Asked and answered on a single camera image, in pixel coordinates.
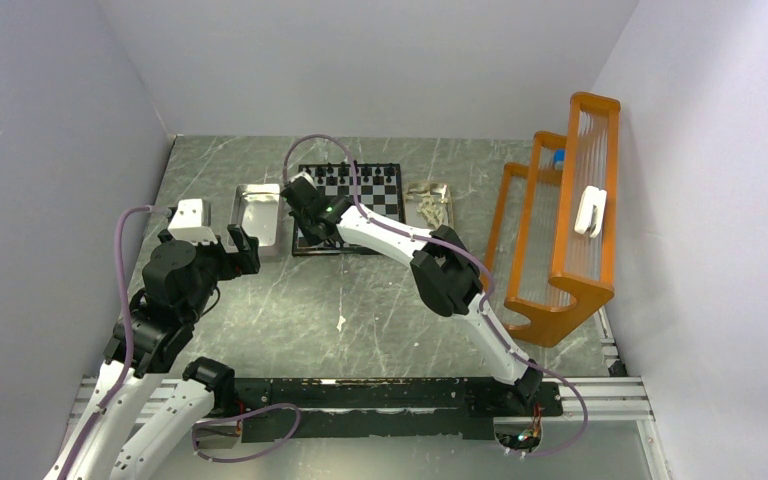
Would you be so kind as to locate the white clip object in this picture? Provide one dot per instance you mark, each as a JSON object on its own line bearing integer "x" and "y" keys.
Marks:
{"x": 590, "y": 214}

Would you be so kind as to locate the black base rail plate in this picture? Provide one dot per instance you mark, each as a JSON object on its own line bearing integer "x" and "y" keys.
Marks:
{"x": 316, "y": 408}

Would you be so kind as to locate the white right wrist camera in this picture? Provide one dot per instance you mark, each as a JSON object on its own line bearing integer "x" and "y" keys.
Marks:
{"x": 303, "y": 176}

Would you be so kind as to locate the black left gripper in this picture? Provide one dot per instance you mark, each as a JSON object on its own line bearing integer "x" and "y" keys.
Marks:
{"x": 236, "y": 262}

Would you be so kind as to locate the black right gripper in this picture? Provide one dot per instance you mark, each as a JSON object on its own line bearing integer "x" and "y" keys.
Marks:
{"x": 312, "y": 239}

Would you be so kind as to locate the orange wooden rack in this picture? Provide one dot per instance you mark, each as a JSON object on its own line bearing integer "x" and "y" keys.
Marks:
{"x": 559, "y": 279}

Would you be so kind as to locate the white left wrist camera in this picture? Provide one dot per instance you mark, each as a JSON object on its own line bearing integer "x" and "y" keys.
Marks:
{"x": 191, "y": 222}

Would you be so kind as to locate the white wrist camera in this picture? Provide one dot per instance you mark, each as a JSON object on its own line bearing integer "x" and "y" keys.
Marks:
{"x": 191, "y": 222}
{"x": 303, "y": 176}

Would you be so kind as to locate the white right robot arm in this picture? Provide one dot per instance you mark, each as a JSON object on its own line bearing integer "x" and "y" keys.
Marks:
{"x": 447, "y": 277}

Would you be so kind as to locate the silver metal tray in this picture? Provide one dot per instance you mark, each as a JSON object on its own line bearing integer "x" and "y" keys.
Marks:
{"x": 258, "y": 210}

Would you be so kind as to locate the yellow tray of white pieces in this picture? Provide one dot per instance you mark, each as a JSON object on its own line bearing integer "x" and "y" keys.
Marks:
{"x": 428, "y": 205}

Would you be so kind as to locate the blue cap bottle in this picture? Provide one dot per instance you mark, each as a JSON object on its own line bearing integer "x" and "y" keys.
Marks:
{"x": 558, "y": 159}

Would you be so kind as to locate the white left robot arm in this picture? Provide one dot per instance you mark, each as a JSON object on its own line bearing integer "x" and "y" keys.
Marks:
{"x": 158, "y": 322}

